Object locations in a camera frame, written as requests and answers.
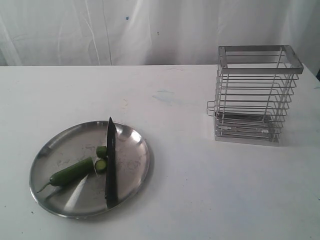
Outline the green cucumber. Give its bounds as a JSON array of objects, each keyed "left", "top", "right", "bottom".
[{"left": 37, "top": 157, "right": 94, "bottom": 193}]

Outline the steel wire utensil rack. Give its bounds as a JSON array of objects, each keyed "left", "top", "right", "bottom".
[{"left": 207, "top": 45, "right": 304, "bottom": 146}]

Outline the black kitchen knife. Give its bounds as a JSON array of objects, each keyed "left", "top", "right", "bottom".
[{"left": 104, "top": 117, "right": 119, "bottom": 209}]

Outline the white backdrop curtain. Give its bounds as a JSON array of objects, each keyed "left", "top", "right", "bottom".
[{"left": 0, "top": 0, "right": 320, "bottom": 68}]

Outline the green cucumber end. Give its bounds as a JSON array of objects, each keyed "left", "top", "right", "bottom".
[{"left": 94, "top": 158, "right": 107, "bottom": 174}]

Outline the round stainless steel plate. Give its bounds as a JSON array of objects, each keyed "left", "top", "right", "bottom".
[{"left": 29, "top": 120, "right": 153, "bottom": 219}]

